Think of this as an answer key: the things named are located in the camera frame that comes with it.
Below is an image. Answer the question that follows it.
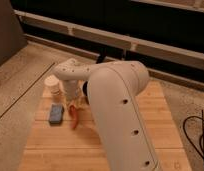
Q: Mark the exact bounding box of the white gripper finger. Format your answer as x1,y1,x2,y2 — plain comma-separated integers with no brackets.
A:
74,97,85,108

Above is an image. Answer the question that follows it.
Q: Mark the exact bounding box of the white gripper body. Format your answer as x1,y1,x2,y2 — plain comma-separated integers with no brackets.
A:
62,80,81,100

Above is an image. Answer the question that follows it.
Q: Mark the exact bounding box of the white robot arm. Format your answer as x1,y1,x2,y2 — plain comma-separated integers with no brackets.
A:
53,59,162,171

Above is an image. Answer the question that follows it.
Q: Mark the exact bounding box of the white ceramic cup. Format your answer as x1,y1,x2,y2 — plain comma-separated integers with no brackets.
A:
44,75,61,100

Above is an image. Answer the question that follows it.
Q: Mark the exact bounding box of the blue sponge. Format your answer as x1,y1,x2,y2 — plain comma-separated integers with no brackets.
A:
49,104,64,124

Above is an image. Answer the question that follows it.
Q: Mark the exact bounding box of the wooden cutting board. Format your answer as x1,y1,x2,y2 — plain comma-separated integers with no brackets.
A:
18,81,192,171

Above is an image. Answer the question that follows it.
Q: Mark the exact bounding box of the black cable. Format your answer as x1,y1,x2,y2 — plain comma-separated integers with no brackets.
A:
182,109,204,171

